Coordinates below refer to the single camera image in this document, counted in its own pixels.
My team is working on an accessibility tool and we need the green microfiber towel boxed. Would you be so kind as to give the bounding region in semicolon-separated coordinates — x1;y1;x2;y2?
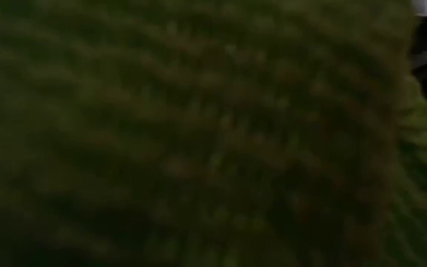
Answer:
0;0;427;267

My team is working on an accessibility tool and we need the white ceiling unit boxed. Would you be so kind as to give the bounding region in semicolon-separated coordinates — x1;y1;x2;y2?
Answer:
412;0;427;18

